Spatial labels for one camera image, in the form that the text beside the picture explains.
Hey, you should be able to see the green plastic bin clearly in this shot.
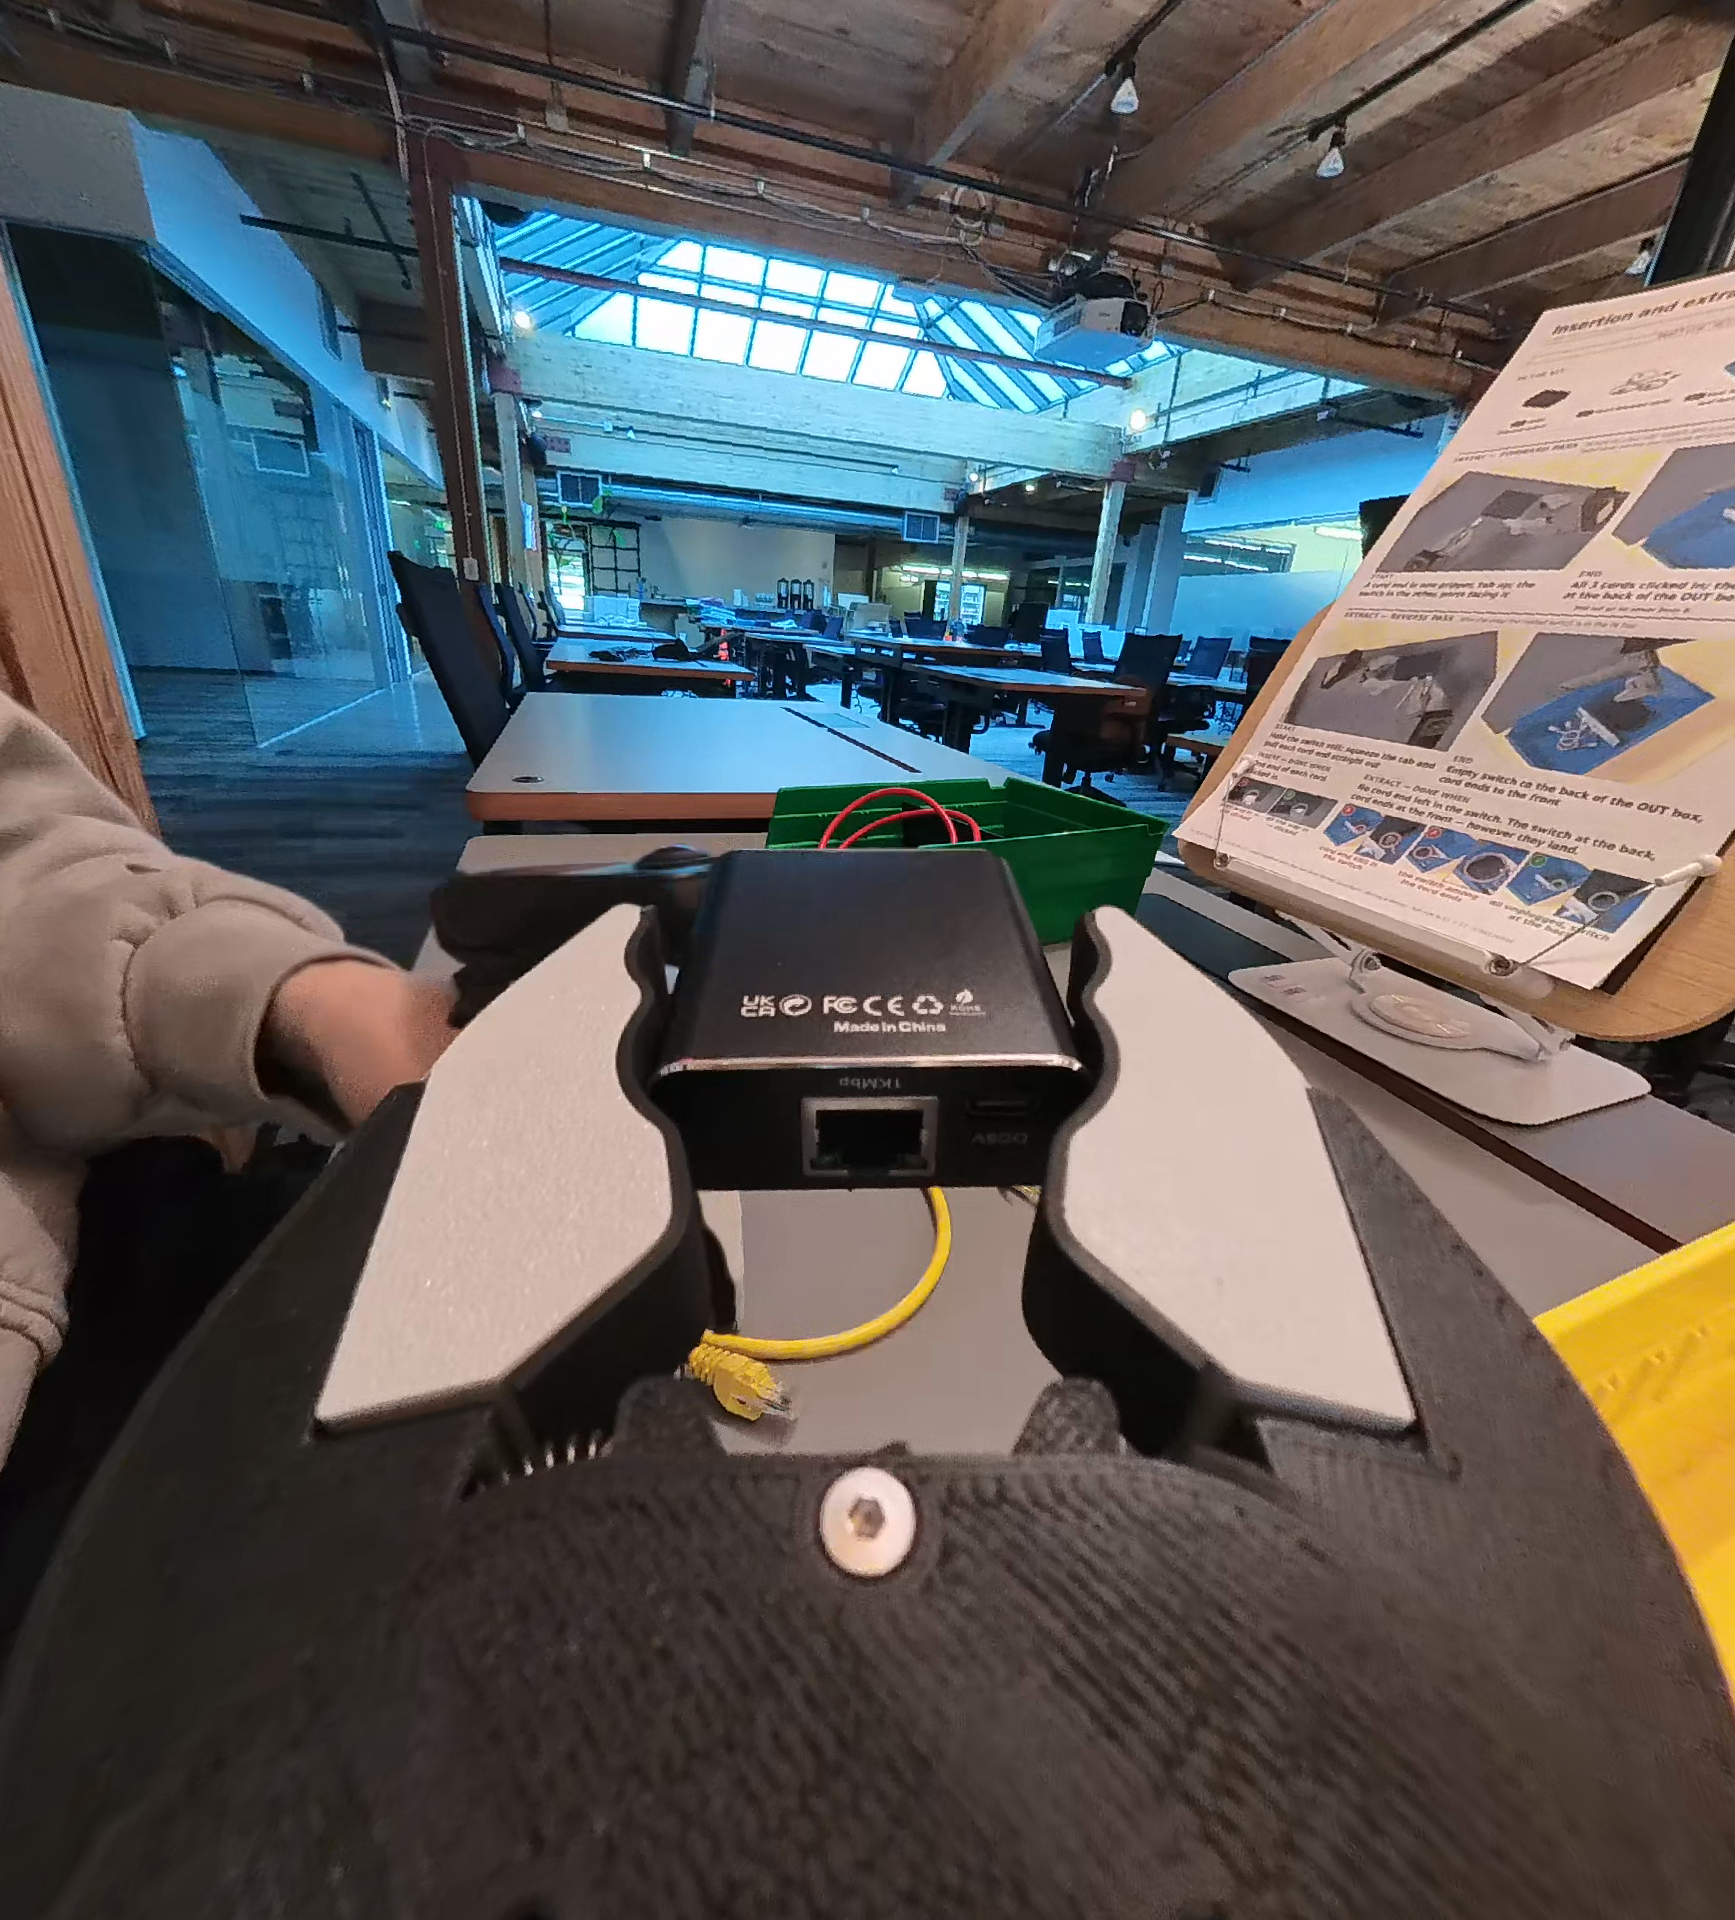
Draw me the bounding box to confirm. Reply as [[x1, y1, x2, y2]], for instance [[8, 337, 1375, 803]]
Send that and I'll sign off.
[[765, 774, 1171, 949]]

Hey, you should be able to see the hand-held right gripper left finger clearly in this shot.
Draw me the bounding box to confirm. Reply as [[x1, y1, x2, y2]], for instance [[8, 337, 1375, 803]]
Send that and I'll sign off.
[[312, 900, 737, 1488]]

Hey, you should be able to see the black ethernet splitter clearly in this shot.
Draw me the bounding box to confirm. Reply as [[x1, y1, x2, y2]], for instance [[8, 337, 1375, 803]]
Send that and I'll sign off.
[[649, 846, 1085, 1192]]

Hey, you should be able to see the white ceiling projector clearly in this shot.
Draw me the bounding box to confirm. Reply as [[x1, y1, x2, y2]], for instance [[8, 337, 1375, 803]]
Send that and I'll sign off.
[[1031, 270, 1157, 379]]

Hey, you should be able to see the printed instruction sheet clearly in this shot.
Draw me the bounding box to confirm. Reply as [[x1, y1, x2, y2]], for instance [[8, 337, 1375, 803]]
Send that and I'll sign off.
[[1173, 255, 1735, 992]]

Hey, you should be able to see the grey metal stand base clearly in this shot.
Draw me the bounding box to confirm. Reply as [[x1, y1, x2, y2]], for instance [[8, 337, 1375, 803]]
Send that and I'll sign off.
[[1227, 914, 1655, 1129]]

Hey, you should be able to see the person's left forearm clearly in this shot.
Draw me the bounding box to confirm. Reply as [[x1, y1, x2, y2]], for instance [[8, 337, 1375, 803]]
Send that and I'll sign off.
[[0, 643, 403, 1159]]

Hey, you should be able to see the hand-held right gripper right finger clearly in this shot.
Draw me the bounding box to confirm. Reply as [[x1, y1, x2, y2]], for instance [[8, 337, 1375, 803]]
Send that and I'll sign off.
[[1021, 905, 1421, 1459]]

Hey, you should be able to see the grey wood-edged table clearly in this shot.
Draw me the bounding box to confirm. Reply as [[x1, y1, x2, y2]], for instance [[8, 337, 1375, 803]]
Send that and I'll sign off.
[[465, 691, 1019, 829]]

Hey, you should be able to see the person's left hand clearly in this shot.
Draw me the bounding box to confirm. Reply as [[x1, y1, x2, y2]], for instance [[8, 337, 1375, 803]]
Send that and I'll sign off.
[[264, 960, 461, 1134]]

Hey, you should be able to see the yellow ethernet cable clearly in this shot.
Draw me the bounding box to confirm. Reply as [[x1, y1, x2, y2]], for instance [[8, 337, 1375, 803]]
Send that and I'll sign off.
[[683, 1185, 953, 1425]]

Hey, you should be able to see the group of black office chairs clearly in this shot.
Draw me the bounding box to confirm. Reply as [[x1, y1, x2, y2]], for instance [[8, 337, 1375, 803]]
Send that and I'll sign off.
[[941, 600, 1295, 804]]

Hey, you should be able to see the dark office chair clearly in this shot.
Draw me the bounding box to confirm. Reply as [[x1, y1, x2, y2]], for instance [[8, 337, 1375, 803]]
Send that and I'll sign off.
[[387, 553, 515, 768]]

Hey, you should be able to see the red ethernet cable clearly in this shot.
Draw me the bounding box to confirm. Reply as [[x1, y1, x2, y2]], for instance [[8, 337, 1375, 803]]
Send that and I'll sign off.
[[819, 787, 983, 852]]

